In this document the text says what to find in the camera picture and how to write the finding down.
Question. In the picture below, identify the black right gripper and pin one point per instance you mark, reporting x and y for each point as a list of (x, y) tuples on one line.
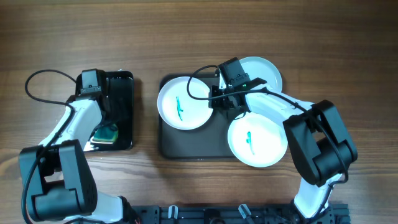
[(215, 102)]

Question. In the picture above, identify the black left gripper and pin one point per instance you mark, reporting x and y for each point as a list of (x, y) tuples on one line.
[(119, 111)]

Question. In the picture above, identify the green yellow sponge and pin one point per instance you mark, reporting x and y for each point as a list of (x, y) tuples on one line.
[(106, 134)]

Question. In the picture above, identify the white plate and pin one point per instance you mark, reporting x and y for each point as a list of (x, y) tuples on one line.
[(256, 140), (178, 109), (258, 67)]

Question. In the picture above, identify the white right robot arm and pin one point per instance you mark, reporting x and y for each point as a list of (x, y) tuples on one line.
[(320, 144)]

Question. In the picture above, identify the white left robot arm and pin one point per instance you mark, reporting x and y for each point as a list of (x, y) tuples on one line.
[(58, 183)]

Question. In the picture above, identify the small black water tray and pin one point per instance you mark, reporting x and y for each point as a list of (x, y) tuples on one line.
[(125, 138)]

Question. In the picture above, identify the large dark serving tray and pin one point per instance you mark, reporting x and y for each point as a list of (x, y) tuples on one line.
[(206, 142)]

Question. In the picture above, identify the black mounting rail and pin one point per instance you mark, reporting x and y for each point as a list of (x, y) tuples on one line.
[(268, 214)]

